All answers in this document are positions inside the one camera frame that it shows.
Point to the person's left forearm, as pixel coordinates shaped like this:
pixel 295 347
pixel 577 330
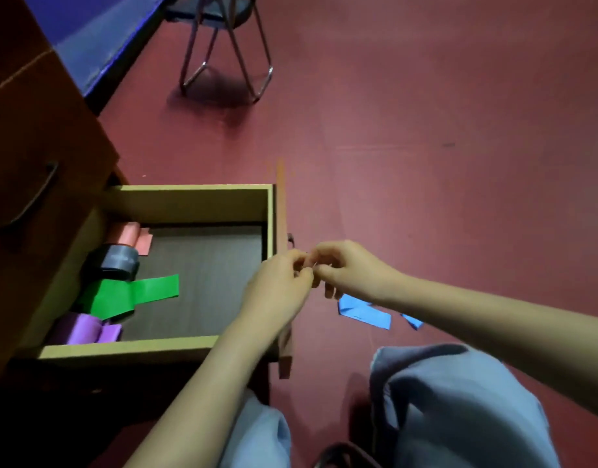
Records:
pixel 201 409

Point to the person's right forearm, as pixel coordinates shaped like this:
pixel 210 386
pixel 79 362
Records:
pixel 513 326

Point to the black seat cushion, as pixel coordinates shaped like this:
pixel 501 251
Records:
pixel 348 453

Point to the person's left hand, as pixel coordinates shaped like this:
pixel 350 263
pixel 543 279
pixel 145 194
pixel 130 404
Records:
pixel 274 292

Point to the person's right leg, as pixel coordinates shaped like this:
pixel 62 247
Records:
pixel 465 414

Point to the wooden drawer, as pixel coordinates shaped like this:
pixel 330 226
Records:
pixel 206 204

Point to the dark brown wooden cabinet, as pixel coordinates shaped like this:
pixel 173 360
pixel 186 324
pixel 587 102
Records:
pixel 36 131

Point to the pink resistance band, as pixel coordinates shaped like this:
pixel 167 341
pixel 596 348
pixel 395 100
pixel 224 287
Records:
pixel 126 232

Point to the blue resistance band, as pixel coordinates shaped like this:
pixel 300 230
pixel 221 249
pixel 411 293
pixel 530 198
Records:
pixel 365 311

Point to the green resistance band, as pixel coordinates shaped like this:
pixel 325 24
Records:
pixel 114 294

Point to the person's leg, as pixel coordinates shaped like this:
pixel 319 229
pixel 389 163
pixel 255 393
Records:
pixel 465 414
pixel 260 438

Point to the person's left leg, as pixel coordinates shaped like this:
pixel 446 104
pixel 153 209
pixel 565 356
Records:
pixel 260 438

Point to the purple resistance band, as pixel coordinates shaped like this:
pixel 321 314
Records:
pixel 82 328

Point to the metal frame chair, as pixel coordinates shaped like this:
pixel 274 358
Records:
pixel 231 14

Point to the person's right hand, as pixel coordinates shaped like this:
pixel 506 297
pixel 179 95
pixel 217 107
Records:
pixel 357 272

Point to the grey resistance band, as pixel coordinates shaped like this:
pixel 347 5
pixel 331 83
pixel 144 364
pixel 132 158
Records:
pixel 116 260

